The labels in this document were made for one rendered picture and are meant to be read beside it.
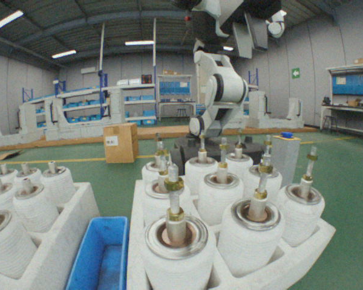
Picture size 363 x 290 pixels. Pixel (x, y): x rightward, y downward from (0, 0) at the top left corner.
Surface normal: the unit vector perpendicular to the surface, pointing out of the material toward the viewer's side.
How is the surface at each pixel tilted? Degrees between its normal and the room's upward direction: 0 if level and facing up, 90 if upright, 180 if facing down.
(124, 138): 90
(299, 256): 0
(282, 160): 90
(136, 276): 0
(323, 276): 0
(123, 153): 89
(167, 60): 90
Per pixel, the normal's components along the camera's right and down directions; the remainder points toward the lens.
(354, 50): -0.98, 0.06
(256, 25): 0.18, 0.21
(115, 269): -0.02, -0.97
